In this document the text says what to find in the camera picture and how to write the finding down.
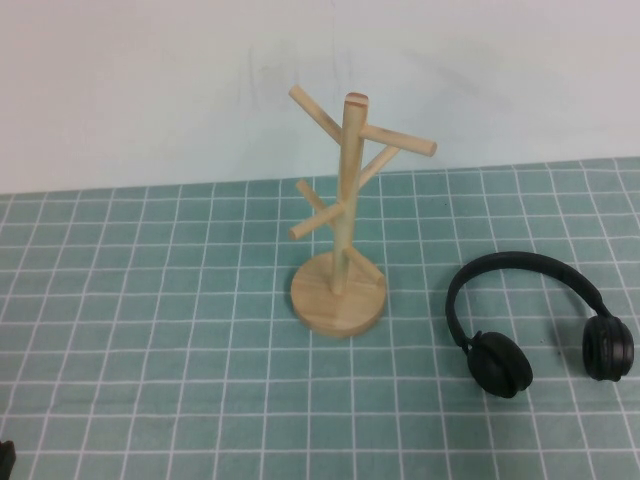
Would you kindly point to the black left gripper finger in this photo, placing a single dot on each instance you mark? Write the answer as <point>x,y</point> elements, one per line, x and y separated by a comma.
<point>6,462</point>

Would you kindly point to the black over-ear headphones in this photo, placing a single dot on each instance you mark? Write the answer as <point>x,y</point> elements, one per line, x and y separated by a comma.
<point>500,365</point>

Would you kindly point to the wooden tree-shaped headphone stand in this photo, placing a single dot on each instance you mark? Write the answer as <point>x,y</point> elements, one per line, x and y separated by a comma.
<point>340,305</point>

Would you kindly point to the green white-grid tablecloth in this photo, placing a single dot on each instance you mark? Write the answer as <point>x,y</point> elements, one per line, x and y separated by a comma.
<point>150,325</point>

